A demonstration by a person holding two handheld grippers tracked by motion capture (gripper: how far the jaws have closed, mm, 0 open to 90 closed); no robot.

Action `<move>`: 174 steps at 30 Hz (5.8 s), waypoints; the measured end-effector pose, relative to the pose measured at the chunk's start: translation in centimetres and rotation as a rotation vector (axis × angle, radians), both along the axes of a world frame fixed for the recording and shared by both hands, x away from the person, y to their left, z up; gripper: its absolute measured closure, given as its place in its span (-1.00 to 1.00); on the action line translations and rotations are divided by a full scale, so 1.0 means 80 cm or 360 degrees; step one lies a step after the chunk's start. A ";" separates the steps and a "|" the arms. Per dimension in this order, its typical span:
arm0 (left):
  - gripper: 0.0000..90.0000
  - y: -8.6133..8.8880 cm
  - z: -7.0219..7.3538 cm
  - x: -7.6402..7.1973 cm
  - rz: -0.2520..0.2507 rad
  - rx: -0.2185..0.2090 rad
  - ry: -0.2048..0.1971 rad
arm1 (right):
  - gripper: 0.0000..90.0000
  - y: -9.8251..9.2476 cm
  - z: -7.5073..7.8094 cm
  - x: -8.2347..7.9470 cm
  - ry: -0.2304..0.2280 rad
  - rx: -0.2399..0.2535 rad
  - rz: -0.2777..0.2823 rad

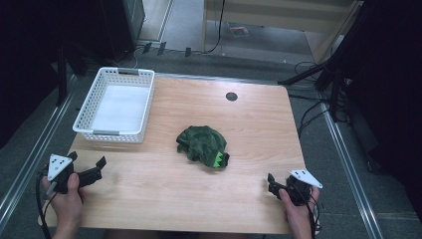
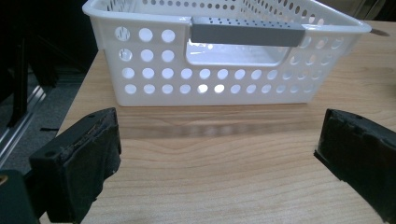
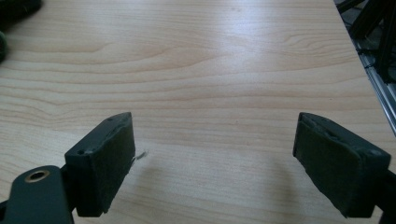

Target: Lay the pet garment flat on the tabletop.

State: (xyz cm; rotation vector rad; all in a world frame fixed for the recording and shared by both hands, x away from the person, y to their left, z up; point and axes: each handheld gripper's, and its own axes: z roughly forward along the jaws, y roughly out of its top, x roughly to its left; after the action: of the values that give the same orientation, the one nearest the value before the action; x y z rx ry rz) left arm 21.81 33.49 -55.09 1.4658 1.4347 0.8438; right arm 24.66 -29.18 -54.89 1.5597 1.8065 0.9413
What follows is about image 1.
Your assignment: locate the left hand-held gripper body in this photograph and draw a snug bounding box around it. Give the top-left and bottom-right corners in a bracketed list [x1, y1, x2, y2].
[41, 153, 83, 195]

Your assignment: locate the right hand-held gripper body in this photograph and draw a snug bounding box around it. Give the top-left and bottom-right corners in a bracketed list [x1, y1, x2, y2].
[280, 168, 323, 207]

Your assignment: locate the white perforated plastic basket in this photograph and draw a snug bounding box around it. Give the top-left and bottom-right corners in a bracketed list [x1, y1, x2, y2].
[72, 67, 156, 144]

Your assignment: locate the green garment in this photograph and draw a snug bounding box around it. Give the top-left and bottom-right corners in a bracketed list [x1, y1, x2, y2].
[175, 124, 231, 169]

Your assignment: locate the person's right hand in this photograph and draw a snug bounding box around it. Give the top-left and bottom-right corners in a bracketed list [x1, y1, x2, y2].
[278, 186, 321, 233]

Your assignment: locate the person's left hand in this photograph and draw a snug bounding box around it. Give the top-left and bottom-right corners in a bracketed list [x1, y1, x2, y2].
[41, 172, 86, 231]

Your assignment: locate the black metal stand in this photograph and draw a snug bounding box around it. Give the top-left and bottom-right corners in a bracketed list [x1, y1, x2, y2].
[55, 39, 89, 108]

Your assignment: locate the black tripod stand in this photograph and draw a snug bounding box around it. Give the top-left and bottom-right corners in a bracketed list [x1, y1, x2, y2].
[278, 49, 351, 123]

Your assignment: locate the dark curtain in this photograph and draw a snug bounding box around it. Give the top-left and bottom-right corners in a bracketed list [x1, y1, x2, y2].
[334, 0, 422, 213]
[0, 0, 110, 150]

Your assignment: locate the black cabinet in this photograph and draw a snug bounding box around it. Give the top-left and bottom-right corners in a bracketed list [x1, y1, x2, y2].
[98, 0, 146, 62]

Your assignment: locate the red printed paper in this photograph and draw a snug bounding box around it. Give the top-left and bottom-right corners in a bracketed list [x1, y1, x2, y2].
[228, 23, 251, 39]

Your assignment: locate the beige wooden furniture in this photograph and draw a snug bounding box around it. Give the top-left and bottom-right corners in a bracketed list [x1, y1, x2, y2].
[201, 0, 364, 65]

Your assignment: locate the aluminium floor rail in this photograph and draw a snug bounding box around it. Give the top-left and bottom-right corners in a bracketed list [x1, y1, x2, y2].
[0, 75, 80, 231]
[321, 105, 386, 239]

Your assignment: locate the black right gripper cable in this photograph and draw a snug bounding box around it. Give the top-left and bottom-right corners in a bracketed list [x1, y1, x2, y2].
[301, 192, 322, 239]

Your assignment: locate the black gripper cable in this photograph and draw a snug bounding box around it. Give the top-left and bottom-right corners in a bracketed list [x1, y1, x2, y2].
[35, 169, 56, 239]
[301, 192, 322, 239]

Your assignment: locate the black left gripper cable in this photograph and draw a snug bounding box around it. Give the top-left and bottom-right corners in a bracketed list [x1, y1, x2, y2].
[35, 169, 56, 239]

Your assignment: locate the black floor cable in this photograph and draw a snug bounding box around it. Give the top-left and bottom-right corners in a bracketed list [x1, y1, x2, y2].
[294, 61, 334, 138]

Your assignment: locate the white floor cable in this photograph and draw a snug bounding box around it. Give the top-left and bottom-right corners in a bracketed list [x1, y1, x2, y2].
[111, 45, 145, 69]

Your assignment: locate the black hanging cable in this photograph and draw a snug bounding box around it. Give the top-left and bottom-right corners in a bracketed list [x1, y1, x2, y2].
[200, 0, 227, 55]

